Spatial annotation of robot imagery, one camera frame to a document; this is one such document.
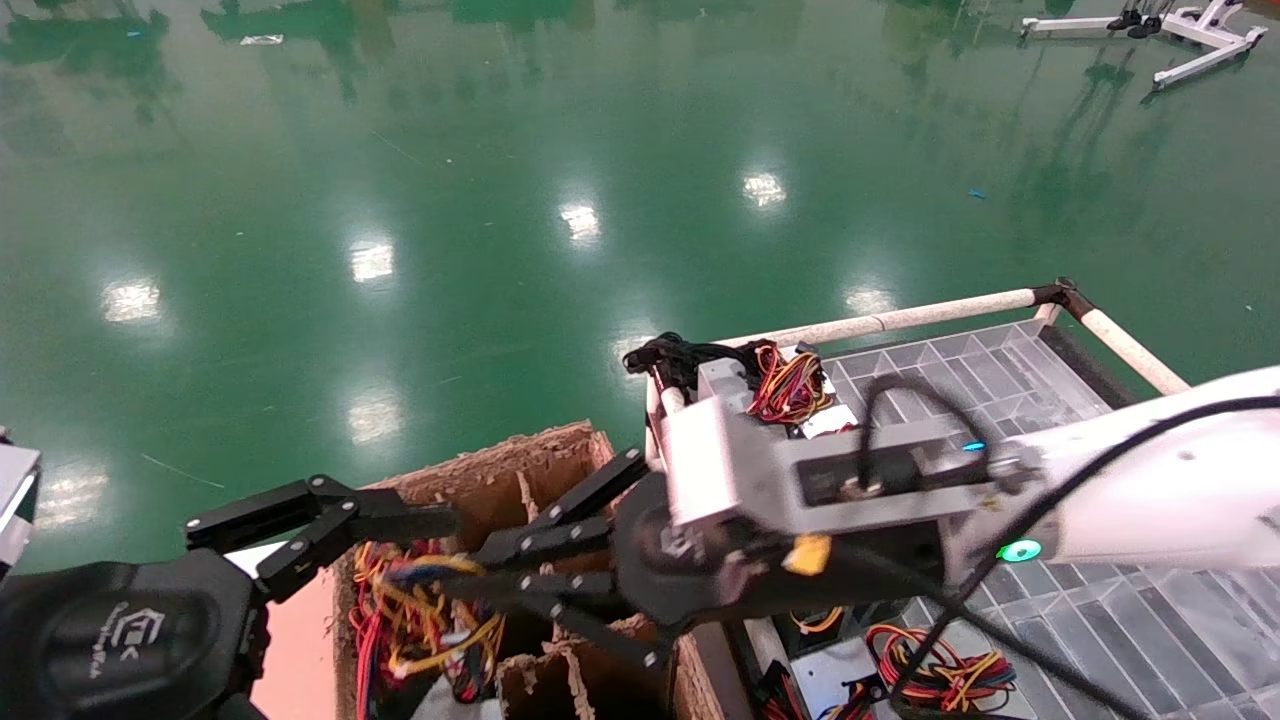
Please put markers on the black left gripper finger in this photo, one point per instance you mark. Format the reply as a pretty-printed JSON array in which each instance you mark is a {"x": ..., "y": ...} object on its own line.
[
  {"x": 400, "y": 527},
  {"x": 255, "y": 512}
]

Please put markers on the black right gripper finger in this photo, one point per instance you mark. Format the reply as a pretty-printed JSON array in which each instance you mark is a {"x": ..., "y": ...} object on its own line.
[
  {"x": 560, "y": 592},
  {"x": 560, "y": 540}
]

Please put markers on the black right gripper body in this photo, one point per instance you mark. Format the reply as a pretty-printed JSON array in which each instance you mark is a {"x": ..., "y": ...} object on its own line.
[{"x": 680, "y": 580}]

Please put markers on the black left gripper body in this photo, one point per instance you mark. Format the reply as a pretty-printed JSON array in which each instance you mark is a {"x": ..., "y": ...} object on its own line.
[{"x": 120, "y": 640}]

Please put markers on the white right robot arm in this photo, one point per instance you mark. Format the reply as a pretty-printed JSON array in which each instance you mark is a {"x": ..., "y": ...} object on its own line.
[{"x": 1180, "y": 490}]

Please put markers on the brown cardboard divider box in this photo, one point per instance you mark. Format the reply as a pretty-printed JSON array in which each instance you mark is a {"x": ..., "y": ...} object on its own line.
[{"x": 470, "y": 490}]

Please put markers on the yellow plug connector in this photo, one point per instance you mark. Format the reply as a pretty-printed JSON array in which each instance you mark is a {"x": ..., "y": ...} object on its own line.
[{"x": 808, "y": 555}]

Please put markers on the black foam edge strip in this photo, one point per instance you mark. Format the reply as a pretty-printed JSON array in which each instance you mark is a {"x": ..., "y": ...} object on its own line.
[{"x": 1080, "y": 365}]

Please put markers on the white paper scrap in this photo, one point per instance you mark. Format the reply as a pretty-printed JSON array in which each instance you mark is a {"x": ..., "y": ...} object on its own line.
[{"x": 262, "y": 40}]

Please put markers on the clear acrylic divider tray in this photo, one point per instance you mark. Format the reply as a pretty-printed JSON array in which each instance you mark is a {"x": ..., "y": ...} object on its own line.
[{"x": 1150, "y": 640}]

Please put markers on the white metal stand base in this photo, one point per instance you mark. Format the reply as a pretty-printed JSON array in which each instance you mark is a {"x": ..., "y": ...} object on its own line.
[{"x": 1200, "y": 25}]

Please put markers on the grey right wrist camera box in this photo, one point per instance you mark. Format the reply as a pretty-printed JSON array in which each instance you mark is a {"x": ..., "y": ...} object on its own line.
[{"x": 780, "y": 470}]

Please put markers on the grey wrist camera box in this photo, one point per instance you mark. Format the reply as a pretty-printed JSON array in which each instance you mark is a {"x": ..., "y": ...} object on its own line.
[
  {"x": 780, "y": 470},
  {"x": 15, "y": 495}
]

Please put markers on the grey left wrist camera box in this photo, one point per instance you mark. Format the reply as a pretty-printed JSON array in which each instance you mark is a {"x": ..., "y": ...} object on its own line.
[{"x": 15, "y": 495}]

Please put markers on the white pipe cart frame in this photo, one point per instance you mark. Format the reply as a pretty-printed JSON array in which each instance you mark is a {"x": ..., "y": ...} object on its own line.
[{"x": 900, "y": 322}]

